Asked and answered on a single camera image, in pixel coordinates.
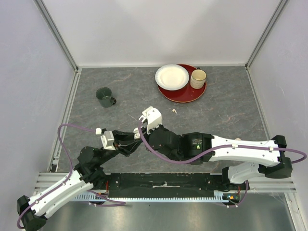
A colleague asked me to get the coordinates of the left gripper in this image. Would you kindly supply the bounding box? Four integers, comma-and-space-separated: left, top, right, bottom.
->
97, 128, 142, 165

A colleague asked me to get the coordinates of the white charging case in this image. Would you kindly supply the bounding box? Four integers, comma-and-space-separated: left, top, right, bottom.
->
133, 128, 140, 139

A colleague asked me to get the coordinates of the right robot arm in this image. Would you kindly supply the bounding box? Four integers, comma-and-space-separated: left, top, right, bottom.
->
134, 125, 293, 190

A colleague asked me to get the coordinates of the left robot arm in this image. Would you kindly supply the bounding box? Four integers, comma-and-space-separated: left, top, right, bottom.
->
17, 128, 146, 231

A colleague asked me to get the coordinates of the dark green mug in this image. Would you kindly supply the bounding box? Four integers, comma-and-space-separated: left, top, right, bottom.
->
95, 87, 117, 108

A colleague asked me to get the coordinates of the red round tray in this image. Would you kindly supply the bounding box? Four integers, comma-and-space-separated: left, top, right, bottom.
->
157, 64, 207, 103

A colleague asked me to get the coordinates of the cream ceramic cup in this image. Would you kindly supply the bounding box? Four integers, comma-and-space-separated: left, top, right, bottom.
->
190, 69, 206, 89

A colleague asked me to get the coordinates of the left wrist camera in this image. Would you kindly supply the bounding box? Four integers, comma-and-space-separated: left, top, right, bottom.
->
100, 131, 116, 151

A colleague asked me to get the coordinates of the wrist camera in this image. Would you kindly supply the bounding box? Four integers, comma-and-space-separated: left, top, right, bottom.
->
100, 131, 116, 151
139, 106, 162, 134

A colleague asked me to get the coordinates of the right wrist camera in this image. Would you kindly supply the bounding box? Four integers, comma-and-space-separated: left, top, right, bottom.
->
139, 106, 162, 134

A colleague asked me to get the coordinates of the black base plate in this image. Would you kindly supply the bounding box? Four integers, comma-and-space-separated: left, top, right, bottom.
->
96, 173, 246, 199

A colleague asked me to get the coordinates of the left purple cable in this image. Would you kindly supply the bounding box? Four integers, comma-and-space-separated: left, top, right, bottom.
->
16, 123, 127, 229

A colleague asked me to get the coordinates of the grey cable duct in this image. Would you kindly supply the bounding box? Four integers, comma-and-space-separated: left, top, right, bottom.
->
72, 190, 241, 202

